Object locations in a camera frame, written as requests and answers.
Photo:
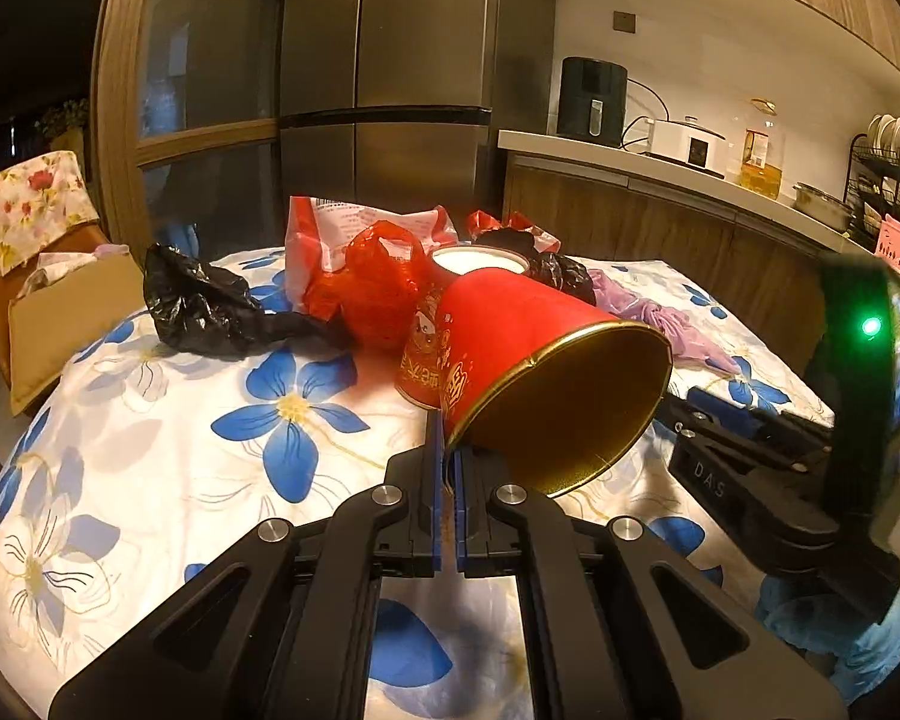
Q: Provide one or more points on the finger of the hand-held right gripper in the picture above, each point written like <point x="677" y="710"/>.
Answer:
<point x="750" y="409"/>
<point x="709" y="469"/>

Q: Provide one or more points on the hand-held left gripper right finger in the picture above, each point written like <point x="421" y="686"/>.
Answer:
<point x="459" y="510"/>

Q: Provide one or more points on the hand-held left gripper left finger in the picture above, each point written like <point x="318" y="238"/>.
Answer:
<point x="439" y="510"/>

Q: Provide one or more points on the purple plastic bag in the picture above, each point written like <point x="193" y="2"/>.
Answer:
<point x="645" y="311"/>

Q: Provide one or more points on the red paper cup gold inside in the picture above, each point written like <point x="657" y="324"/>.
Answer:
<point x="525" y="345"/>

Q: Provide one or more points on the black plastic bag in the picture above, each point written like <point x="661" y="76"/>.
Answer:
<point x="559" y="274"/>
<point x="195" y="300"/>

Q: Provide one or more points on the person's right hand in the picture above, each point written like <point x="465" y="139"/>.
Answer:
<point x="840" y="634"/>

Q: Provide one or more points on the red printed cup white inside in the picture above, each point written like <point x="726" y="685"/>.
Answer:
<point x="424" y="349"/>

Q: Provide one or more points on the stainless steel pot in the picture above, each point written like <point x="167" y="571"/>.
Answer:
<point x="825" y="206"/>

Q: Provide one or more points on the wooden lower cabinets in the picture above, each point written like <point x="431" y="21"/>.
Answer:
<point x="645" y="217"/>

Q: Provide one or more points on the red plastic bag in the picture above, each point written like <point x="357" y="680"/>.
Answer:
<point x="375" y="292"/>

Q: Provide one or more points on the black dish rack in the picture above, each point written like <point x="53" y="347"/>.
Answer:
<point x="870" y="180"/>

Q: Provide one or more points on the cooking oil bottle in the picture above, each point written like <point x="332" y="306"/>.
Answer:
<point x="761" y="161"/>

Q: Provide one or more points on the blue floral tablecloth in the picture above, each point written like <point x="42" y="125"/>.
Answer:
<point x="180" y="450"/>

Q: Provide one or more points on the white rice cooker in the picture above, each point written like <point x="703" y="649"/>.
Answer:
<point x="686" y="146"/>

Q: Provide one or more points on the red foil packet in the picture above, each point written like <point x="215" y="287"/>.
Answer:
<point x="495" y="223"/>

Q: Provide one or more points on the red and white snack package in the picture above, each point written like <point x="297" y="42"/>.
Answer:
<point x="322" y="236"/>

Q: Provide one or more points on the light kitchen counter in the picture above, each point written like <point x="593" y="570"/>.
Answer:
<point x="570" y="146"/>

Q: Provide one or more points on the black air fryer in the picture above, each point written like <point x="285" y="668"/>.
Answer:
<point x="592" y="101"/>

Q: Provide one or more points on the cardboard box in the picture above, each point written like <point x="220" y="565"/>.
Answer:
<point x="67" y="322"/>

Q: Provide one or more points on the stainless steel refrigerator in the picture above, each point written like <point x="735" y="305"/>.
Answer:
<point x="420" y="52"/>

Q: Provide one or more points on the wooden glass-panel door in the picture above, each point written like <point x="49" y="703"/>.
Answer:
<point x="195" y="75"/>

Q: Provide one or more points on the floral chair cover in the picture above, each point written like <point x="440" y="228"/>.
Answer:
<point x="26" y="202"/>

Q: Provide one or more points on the dark wall switch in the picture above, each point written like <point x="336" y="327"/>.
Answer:
<point x="625" y="22"/>

